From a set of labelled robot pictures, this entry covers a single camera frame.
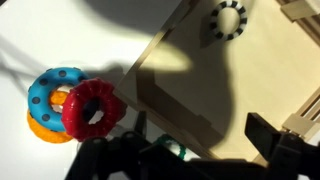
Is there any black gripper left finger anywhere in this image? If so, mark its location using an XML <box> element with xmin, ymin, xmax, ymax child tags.
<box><xmin>133</xmin><ymin>111</ymin><xmax>147</xmax><ymax>137</ymax></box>

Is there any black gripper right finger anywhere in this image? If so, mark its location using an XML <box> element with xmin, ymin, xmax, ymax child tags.
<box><xmin>244</xmin><ymin>112</ymin><xmax>282</xmax><ymax>160</ymax></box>

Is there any wooden square tray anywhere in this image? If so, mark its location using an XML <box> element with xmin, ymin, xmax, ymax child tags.
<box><xmin>114</xmin><ymin>0</ymin><xmax>320</xmax><ymax>163</ymax></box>

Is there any dark green ring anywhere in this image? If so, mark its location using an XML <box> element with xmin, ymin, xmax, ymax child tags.
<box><xmin>154</xmin><ymin>133</ymin><xmax>188</xmax><ymax>160</ymax></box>

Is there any red ring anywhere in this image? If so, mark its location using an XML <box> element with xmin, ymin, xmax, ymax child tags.
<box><xmin>61</xmin><ymin>77</ymin><xmax>128</xmax><ymax>142</ymax></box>

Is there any orange yellow ring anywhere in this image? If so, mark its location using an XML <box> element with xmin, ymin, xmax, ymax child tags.
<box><xmin>26</xmin><ymin>89</ymin><xmax>75</xmax><ymax>145</ymax></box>

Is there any blue dotted ring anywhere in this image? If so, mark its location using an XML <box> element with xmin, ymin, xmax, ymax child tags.
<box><xmin>27</xmin><ymin>67</ymin><xmax>90</xmax><ymax>133</ymax></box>

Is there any black white striped ring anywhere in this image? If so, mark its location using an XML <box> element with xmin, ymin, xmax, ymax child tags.
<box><xmin>208</xmin><ymin>0</ymin><xmax>249</xmax><ymax>42</ymax></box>

